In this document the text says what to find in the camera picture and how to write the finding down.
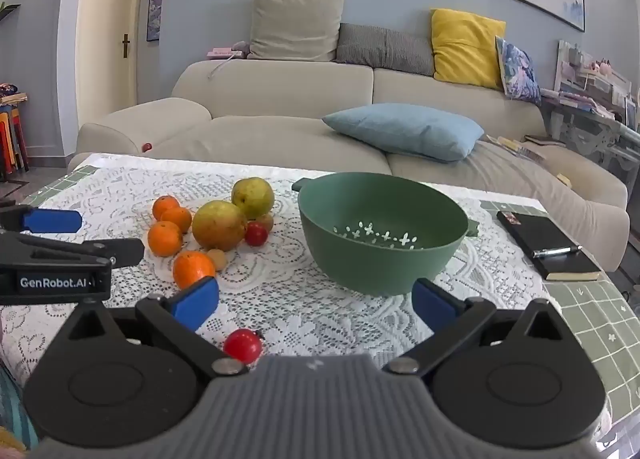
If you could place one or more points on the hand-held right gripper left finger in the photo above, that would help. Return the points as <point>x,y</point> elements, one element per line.
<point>197,300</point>

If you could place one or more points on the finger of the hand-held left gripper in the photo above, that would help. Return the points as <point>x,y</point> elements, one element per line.
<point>52,221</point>
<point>120,250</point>

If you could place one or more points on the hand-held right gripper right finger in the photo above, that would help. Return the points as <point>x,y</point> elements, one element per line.
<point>431,303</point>

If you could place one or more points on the orange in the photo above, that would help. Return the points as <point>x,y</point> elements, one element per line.
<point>190,266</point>
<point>180,220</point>
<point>164,239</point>
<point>165,204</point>

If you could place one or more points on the brown kiwi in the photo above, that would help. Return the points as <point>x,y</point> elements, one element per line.
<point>266,221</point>
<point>218,259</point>

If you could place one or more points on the red tomato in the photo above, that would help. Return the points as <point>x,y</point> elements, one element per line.
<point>241,345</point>
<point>256,234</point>

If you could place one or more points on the green colander bowl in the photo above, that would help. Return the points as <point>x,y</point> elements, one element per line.
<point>380,249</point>

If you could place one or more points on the large yellow-green pear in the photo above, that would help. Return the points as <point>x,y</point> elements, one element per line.
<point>219,225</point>

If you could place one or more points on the small green pear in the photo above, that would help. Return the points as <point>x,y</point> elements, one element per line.
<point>252,196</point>

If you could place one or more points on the white lace tablecloth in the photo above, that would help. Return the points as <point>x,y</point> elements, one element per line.
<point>280,299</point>

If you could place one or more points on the stack of colourful stools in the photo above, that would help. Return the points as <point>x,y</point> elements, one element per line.
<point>12,139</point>

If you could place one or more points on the black notebook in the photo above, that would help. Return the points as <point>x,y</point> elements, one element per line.
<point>540,234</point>

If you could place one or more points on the black and silver pen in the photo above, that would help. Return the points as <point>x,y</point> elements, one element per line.
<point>555,252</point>

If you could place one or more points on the light blue pillow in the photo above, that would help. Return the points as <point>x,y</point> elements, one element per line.
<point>405,131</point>

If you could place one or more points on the books on sofa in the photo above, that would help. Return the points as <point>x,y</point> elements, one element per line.
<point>517,148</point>

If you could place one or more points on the small yellow item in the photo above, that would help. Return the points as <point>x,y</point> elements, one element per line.
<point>563,180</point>

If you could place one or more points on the beige sofa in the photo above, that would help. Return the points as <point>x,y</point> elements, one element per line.
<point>280,139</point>

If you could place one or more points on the dark book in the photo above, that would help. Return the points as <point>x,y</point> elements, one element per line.
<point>545,140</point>

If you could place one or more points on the cream door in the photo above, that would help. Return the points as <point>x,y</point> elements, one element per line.
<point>105,14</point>

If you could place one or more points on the pink box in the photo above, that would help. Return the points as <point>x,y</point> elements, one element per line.
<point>225,53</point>

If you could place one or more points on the glass-topped desk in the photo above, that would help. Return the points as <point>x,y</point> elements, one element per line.
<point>600,139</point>

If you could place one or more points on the grey plush toy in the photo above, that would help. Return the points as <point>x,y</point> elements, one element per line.
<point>241,45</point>

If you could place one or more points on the blue floral cushion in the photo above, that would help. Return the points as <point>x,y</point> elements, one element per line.
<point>520,71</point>

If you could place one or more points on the yellow cushion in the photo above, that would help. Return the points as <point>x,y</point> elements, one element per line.
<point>465,46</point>

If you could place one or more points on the grey striped cushion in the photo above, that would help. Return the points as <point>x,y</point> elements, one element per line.
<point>385,46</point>

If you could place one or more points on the pile of books and papers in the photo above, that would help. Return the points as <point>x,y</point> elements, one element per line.
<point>590,84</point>

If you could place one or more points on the beige cushion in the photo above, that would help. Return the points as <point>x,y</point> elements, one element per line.
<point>295,21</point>

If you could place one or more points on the wall shelf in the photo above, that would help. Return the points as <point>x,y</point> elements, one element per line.
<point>10,10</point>

